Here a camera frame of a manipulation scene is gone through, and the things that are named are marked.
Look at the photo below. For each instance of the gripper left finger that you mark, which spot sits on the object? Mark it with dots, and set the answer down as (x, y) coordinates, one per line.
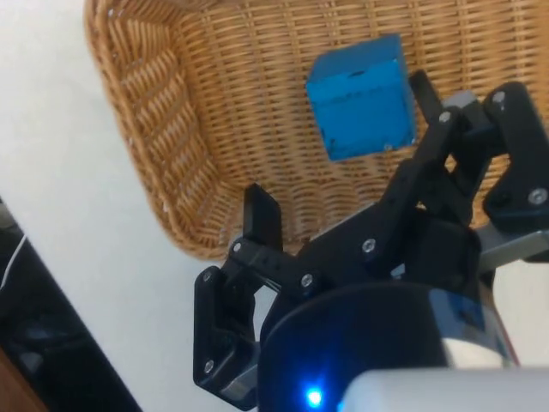
(261, 262)

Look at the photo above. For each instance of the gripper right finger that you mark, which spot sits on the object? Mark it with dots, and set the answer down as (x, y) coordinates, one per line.
(429, 159)

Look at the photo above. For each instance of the blue cube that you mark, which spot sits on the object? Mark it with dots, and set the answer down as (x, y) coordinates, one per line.
(364, 116)

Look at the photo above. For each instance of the wicker basket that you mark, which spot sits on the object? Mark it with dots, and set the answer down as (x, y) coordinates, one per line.
(240, 107)

